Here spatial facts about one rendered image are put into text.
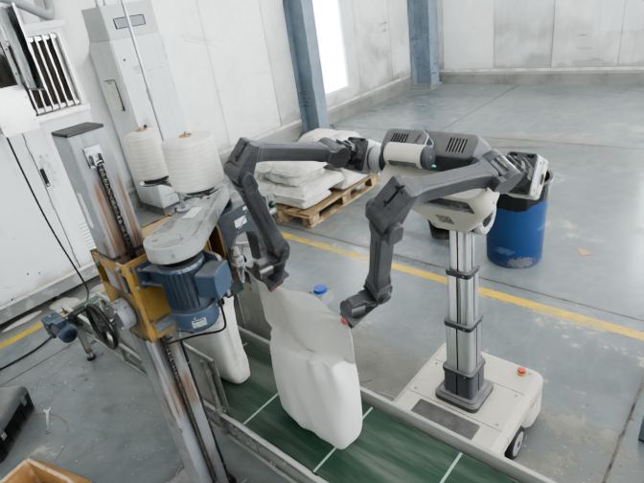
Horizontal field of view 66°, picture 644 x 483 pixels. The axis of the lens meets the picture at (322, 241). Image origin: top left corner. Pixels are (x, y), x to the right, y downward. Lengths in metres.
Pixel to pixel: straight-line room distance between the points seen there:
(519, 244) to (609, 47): 5.97
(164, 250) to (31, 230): 3.03
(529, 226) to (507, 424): 1.72
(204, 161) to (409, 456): 1.35
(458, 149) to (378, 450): 1.21
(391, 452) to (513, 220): 2.08
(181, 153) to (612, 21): 8.31
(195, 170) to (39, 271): 3.19
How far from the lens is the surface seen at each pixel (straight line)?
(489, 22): 9.91
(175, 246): 1.52
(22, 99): 3.86
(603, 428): 2.83
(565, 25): 9.48
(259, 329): 2.84
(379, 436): 2.18
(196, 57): 6.68
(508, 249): 3.81
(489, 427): 2.37
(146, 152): 1.76
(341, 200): 5.07
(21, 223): 4.46
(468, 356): 2.27
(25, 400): 3.54
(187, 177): 1.54
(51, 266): 4.62
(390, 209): 1.16
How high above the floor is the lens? 2.03
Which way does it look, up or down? 27 degrees down
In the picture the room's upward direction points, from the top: 9 degrees counter-clockwise
